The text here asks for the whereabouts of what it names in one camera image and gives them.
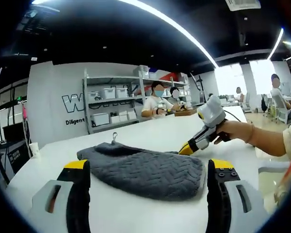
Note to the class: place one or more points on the black equipment case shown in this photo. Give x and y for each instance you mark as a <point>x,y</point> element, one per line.
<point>20,155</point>

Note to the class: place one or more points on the black floor stand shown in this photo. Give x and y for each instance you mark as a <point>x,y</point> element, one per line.
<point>200,92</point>

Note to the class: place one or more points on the black bag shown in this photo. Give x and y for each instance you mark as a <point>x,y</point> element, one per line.
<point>264,104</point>

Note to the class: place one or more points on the group of white storage boxes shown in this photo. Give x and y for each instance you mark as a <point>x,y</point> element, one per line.
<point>109,93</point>
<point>140,71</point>

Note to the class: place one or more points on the long ceiling light strip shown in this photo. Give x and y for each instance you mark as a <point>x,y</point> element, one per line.
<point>175,27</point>

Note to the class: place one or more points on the short ceiling light strip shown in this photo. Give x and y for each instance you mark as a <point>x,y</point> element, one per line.
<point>277,41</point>

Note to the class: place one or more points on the person's right hand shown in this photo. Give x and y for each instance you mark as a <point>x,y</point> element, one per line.
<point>235,131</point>

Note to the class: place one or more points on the wooden tray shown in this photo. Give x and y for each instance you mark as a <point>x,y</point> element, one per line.
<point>185,113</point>

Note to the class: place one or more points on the white paper cup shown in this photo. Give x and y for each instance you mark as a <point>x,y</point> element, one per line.
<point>34,150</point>

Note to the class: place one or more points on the pink hanging tag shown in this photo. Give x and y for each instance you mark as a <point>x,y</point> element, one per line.
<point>25,112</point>

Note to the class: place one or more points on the grey towel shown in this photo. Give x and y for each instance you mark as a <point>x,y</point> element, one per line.
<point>140,174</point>

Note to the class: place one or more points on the ceiling air conditioner unit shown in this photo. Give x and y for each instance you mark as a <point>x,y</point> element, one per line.
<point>243,4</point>

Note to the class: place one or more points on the orange patterned cloth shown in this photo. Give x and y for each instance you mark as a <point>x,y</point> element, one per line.
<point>289,174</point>

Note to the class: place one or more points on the black overhead screen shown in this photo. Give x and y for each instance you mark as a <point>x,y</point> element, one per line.
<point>31,24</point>

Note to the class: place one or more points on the black monitor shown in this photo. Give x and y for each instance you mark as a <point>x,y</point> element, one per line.
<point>13,132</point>

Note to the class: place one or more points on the grey metal storage shelf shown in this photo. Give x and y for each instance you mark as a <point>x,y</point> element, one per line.
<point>169,82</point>
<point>116,125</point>

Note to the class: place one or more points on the white office chair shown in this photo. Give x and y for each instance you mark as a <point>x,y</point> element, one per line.
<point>282,109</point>

